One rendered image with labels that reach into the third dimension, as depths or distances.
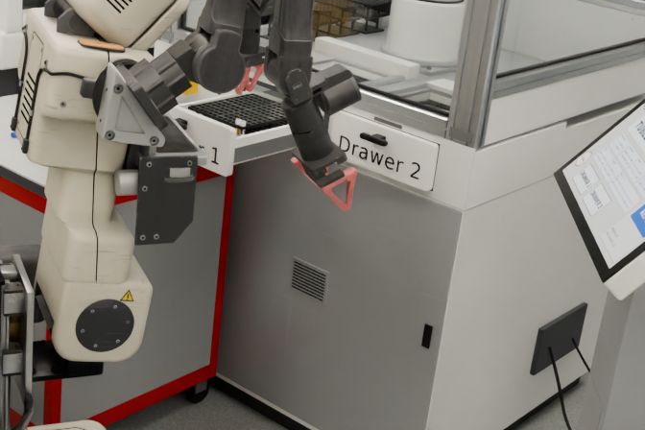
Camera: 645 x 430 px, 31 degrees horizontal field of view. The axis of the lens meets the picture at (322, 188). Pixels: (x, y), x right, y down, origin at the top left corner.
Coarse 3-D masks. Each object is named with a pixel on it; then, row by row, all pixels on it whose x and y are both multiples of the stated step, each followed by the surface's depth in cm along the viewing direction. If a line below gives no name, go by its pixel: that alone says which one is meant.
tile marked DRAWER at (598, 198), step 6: (600, 186) 212; (594, 192) 212; (600, 192) 210; (606, 192) 208; (582, 198) 214; (588, 198) 212; (594, 198) 210; (600, 198) 208; (606, 198) 207; (588, 204) 210; (594, 204) 208; (600, 204) 206; (606, 204) 205; (588, 210) 208; (594, 210) 206
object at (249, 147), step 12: (228, 96) 282; (264, 96) 287; (264, 132) 259; (276, 132) 262; (288, 132) 266; (240, 144) 254; (252, 144) 257; (264, 144) 260; (276, 144) 263; (288, 144) 267; (240, 156) 255; (252, 156) 258
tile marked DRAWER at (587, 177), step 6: (588, 168) 222; (582, 174) 222; (588, 174) 220; (594, 174) 218; (576, 180) 222; (582, 180) 220; (588, 180) 218; (594, 180) 216; (576, 186) 220; (582, 186) 218; (588, 186) 216; (582, 192) 216
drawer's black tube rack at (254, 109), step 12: (240, 96) 281; (252, 96) 282; (204, 108) 268; (216, 108) 269; (228, 108) 270; (240, 108) 272; (252, 108) 272; (264, 108) 273; (276, 108) 275; (216, 120) 270; (252, 120) 265; (264, 120) 265; (276, 120) 267; (252, 132) 266
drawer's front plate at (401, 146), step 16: (336, 128) 270; (352, 128) 267; (368, 128) 264; (384, 128) 261; (336, 144) 271; (352, 144) 268; (368, 144) 265; (400, 144) 259; (416, 144) 256; (432, 144) 253; (352, 160) 269; (368, 160) 266; (384, 160) 263; (400, 160) 260; (416, 160) 257; (432, 160) 254; (400, 176) 260; (416, 176) 258; (432, 176) 256
